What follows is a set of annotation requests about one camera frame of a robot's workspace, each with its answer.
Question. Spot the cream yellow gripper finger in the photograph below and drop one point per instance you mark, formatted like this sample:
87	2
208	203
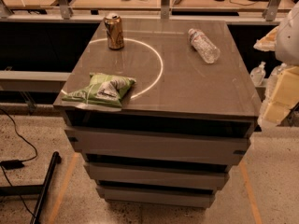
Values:
284	97

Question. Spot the clear plastic water bottle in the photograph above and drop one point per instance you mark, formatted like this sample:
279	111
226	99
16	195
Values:
208	51

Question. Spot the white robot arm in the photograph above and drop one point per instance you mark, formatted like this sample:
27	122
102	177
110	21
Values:
287	47

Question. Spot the small clear sanitizer bottle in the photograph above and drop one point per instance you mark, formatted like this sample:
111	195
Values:
257	74

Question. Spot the orange soda can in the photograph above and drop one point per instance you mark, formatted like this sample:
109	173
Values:
113	24

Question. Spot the grey drawer cabinet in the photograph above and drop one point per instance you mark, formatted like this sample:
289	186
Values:
181	127

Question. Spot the green chip bag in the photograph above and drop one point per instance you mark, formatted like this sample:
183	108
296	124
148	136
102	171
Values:
103	90

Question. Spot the black floor stand leg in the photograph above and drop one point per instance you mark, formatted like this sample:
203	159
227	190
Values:
40	190

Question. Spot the black power adapter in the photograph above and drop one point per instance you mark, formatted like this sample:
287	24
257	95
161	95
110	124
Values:
11	165

